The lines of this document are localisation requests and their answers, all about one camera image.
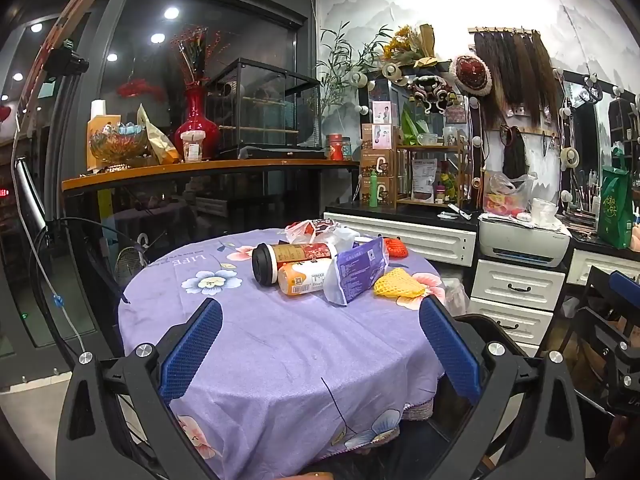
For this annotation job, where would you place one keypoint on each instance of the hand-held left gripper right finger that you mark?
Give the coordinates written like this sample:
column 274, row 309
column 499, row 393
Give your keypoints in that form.
column 450, row 350

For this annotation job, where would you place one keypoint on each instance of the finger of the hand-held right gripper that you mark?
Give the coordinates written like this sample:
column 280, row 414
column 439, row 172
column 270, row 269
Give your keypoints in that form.
column 626, row 281
column 622, row 370

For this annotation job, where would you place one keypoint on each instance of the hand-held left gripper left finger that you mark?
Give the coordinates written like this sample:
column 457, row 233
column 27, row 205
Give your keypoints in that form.
column 192, row 350

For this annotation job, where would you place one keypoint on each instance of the yellow foam net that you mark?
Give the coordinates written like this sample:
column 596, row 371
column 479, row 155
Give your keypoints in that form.
column 397, row 285

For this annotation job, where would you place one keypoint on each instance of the red foam net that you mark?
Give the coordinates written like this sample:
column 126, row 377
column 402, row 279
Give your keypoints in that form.
column 395, row 247

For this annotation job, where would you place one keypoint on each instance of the purple plastic packet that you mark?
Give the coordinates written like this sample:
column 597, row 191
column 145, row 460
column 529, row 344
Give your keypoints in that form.
column 355, row 270

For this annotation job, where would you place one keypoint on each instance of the orange drink bottle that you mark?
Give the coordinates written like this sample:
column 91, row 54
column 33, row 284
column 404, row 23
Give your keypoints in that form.
column 300, row 281

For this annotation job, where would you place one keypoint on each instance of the white plastic bag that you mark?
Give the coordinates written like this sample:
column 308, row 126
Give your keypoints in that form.
column 340, row 237

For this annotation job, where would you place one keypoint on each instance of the black chair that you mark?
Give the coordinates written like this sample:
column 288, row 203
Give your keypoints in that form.
column 596, row 271

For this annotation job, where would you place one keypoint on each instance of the white drawer under green bag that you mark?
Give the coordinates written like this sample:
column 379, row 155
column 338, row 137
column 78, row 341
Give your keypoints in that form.
column 592, row 265

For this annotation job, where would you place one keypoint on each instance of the peach plush toy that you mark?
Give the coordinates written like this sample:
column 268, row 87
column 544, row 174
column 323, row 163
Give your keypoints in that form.
column 636, row 237

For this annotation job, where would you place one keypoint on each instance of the brown woven undercloth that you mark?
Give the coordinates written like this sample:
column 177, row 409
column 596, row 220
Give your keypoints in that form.
column 422, row 410

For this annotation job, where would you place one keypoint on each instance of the green tote bag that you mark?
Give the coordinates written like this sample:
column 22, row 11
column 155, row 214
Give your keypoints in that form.
column 615, row 205

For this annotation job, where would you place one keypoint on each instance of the purple floral tablecloth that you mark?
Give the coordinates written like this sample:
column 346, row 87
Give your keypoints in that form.
column 275, row 340

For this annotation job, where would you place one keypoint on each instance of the white printer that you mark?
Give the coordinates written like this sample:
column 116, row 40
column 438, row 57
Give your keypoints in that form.
column 525, row 247

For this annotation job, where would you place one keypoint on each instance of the white plastic container stack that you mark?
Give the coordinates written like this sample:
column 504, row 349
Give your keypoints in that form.
column 544, row 210

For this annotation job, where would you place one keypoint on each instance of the wide white drawer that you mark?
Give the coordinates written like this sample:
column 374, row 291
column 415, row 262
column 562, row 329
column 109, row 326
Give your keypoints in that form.
column 400, row 240

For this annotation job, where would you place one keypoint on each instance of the clear bag red contents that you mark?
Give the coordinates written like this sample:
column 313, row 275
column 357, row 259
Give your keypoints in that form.
column 507, row 197

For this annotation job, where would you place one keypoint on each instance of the vanity mirror with bulbs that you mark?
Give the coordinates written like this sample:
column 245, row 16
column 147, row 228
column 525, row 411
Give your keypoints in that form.
column 585, row 130

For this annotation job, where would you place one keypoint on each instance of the yellow green bottle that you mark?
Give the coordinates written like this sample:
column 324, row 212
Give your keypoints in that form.
column 448, row 185

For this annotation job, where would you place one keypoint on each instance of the black hanging wig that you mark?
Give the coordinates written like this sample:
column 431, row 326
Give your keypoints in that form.
column 515, row 155

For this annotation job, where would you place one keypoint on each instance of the white brown pouch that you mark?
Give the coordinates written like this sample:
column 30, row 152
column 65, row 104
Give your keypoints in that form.
column 424, row 180

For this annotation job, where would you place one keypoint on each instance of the white drawer cabinet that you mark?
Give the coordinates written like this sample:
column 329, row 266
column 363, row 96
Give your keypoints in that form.
column 350, row 210

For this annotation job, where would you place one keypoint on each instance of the brown box white mark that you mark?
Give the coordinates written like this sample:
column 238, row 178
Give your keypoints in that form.
column 382, row 191
column 377, row 164

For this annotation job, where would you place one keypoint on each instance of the wooden counter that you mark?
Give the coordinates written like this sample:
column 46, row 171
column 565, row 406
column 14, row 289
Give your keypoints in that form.
column 200, row 170

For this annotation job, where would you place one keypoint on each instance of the wooden shelf rack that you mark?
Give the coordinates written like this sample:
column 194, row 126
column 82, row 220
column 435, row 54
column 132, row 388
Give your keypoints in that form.
column 462, row 170

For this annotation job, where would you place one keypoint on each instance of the small jar white lid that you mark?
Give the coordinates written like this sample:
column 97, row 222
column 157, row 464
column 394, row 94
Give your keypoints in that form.
column 192, row 147

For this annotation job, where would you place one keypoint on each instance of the yellow paper bag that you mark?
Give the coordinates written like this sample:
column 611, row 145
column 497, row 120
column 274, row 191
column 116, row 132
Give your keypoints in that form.
column 157, row 142

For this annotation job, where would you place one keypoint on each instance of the clear plastic cup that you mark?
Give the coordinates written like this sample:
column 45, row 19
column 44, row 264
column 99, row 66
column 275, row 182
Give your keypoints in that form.
column 451, row 135

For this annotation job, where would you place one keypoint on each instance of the decorated glass bowl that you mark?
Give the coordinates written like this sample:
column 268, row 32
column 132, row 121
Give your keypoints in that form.
column 117, row 145

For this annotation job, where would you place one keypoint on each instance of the red vase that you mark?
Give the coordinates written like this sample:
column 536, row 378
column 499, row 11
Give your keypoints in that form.
column 197, row 125

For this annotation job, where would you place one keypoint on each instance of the small glass jar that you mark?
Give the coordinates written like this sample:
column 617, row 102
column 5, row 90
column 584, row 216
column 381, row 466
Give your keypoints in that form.
column 348, row 149

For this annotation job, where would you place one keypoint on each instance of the brown picture box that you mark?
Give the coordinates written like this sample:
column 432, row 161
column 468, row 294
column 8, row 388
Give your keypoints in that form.
column 377, row 136

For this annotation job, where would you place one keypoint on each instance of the red tin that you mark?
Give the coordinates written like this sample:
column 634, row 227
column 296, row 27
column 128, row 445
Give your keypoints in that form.
column 335, row 147

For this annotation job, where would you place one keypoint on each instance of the hanging hair bundles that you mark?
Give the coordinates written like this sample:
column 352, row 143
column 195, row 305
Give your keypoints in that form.
column 515, row 75

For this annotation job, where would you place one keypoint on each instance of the pink photo card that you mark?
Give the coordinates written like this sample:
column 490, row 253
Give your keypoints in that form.
column 384, row 112

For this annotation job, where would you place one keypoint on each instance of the glass terrarium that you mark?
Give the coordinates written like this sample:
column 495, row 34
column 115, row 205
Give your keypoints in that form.
column 260, row 105

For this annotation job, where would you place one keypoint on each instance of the ornate dark headdress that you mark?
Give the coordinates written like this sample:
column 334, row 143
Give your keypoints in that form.
column 432, row 92

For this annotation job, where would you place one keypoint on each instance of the red embroidered headpiece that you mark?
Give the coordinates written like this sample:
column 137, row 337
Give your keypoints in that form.
column 470, row 75

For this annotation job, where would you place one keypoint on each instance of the red branch arrangement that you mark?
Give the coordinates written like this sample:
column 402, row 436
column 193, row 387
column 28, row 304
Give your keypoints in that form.
column 195, row 55

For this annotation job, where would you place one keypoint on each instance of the green leafy plant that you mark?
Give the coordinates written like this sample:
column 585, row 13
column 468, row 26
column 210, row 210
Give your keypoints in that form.
column 345, row 65

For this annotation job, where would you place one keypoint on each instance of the dried flower bouquet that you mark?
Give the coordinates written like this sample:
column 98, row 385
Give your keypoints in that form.
column 410, row 45

